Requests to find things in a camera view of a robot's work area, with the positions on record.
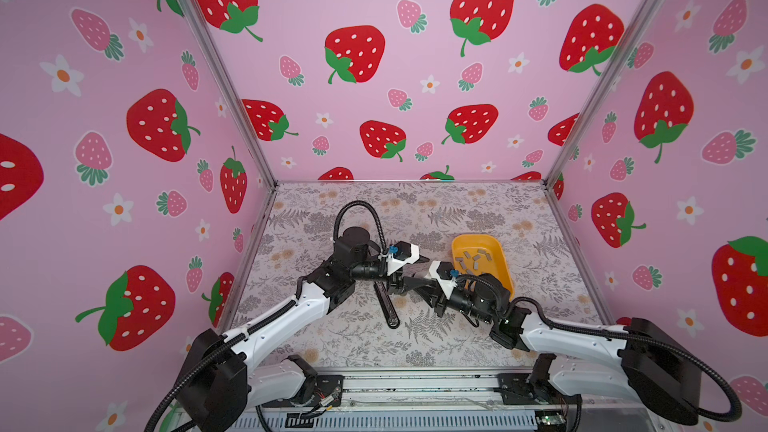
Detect black long stapler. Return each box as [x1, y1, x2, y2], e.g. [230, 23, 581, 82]
[373, 282, 401, 329]

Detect yellow plastic tray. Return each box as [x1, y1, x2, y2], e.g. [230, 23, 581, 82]
[451, 234, 515, 297]

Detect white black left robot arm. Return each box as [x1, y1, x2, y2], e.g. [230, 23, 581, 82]
[145, 200, 428, 431]

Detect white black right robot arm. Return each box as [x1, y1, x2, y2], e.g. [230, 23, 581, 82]
[388, 274, 743, 425]

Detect grey staple strips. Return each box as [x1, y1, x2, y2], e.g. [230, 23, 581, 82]
[454, 248, 495, 275]

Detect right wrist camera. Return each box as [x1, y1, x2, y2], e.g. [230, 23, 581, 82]
[428, 261, 459, 299]

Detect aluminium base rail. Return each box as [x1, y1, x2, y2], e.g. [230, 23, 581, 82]
[173, 365, 679, 432]

